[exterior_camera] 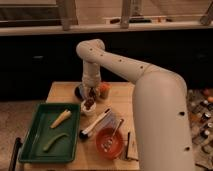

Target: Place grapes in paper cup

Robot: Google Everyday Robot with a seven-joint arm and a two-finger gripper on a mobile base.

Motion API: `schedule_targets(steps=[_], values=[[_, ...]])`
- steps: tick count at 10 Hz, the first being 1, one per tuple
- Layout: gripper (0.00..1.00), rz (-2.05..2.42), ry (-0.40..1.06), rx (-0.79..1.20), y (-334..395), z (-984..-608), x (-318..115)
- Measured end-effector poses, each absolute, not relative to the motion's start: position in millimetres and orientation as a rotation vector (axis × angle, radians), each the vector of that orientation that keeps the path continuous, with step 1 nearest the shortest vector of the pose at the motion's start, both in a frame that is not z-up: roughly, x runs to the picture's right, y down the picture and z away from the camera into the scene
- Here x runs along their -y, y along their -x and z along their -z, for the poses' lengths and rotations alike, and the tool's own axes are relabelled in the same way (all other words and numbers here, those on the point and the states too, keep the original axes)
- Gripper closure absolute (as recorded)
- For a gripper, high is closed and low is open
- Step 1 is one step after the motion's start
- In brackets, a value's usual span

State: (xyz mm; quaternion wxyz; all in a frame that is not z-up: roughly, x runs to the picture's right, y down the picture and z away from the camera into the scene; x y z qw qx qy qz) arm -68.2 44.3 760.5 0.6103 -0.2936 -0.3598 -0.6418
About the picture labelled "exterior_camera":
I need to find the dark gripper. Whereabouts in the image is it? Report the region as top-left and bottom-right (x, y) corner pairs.
(75, 84), (100, 101)

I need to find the dark grape bunch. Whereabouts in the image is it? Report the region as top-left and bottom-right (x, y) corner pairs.
(84, 98), (94, 110)

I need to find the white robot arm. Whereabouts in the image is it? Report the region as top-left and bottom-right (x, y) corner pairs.
(76, 39), (195, 171)

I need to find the white paper cup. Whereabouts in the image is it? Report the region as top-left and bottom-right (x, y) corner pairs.
(81, 100), (96, 116)

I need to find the orange-topped bottle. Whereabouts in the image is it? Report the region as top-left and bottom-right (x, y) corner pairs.
(99, 82), (110, 99)

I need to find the yellow corn piece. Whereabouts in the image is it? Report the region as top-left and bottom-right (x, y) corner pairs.
(51, 110), (71, 129)

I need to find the clear plastic bag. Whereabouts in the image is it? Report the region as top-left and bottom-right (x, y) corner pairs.
(100, 112), (118, 128)

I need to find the green plastic tray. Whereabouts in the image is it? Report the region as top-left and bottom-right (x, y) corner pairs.
(19, 103), (80, 163)

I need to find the orange bowl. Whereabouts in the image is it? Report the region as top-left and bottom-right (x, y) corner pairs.
(95, 127), (124, 160)

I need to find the metal whisk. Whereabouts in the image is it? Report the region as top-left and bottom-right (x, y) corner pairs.
(102, 119), (124, 152)

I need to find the dark flat tool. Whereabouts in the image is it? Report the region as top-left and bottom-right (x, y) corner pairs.
(125, 132), (130, 161)

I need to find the green cucumber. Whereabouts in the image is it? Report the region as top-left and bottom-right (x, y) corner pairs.
(43, 133), (69, 152)

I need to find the black handle object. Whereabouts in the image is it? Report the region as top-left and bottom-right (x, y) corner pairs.
(8, 137), (22, 171)

